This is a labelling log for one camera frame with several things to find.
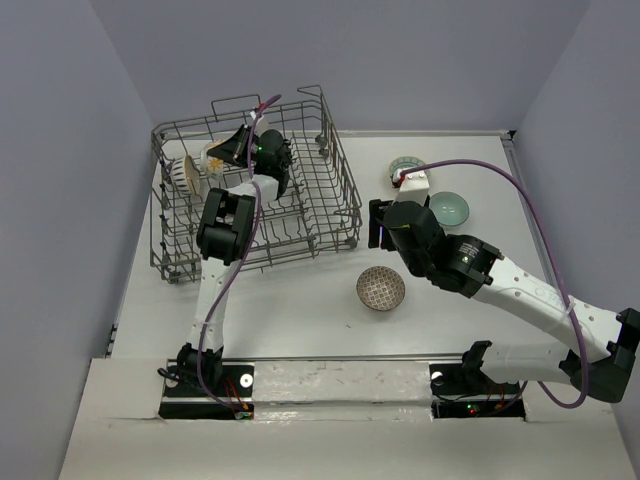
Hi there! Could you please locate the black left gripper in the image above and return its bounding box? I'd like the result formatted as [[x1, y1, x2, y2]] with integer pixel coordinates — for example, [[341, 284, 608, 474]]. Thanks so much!
[[205, 125, 257, 169]]

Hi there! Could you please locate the orange flower bowl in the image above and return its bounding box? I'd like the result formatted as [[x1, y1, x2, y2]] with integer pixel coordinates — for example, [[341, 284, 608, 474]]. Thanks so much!
[[198, 140, 229, 180]]

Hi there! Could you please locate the brown patterned bowl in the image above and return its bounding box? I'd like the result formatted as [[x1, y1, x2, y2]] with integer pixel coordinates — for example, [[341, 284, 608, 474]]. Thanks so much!
[[356, 266, 406, 312]]

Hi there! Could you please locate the teal yellow sun bowl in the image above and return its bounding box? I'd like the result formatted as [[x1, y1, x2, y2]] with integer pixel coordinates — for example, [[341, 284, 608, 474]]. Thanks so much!
[[388, 156, 425, 189]]

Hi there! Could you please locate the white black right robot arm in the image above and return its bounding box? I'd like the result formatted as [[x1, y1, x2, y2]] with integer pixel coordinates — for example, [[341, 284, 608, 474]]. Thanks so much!
[[368, 199, 639, 403]]

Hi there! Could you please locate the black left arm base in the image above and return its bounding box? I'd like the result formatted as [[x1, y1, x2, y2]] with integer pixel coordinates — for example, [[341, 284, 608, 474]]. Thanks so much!
[[158, 359, 255, 421]]

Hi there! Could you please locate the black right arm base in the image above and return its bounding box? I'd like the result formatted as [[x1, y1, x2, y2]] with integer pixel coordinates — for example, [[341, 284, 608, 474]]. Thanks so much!
[[429, 363, 526, 420]]

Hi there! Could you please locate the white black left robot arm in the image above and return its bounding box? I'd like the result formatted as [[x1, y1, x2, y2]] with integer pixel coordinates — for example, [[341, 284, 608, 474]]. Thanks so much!
[[171, 125, 293, 396]]

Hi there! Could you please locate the plain teal bowl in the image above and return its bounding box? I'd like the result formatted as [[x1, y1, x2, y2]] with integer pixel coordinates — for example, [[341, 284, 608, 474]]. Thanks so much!
[[429, 191, 470, 227]]

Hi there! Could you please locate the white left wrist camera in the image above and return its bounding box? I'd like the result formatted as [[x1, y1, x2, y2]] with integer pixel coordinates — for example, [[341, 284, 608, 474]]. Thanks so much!
[[249, 110, 269, 136]]

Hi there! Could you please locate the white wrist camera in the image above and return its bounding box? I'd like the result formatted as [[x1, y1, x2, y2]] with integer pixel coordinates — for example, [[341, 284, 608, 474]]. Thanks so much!
[[249, 110, 269, 136], [391, 169, 430, 206]]

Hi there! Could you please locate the grey wire dish rack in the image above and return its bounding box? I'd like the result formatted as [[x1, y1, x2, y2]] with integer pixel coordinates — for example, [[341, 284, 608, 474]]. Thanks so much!
[[148, 85, 362, 284]]

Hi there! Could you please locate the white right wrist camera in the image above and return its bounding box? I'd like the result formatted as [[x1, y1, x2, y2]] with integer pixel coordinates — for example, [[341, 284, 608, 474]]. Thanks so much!
[[391, 169, 430, 206]]

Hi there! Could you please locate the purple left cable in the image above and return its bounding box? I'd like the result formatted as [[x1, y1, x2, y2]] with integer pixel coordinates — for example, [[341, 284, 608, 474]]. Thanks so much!
[[195, 93, 282, 416]]

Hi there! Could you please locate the purple cable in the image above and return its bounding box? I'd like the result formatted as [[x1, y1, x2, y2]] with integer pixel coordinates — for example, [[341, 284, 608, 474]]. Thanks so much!
[[195, 93, 282, 416], [397, 159, 591, 409]]

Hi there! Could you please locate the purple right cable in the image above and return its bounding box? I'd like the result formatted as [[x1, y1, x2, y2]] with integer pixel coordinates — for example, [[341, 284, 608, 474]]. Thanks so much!
[[397, 159, 591, 409]]

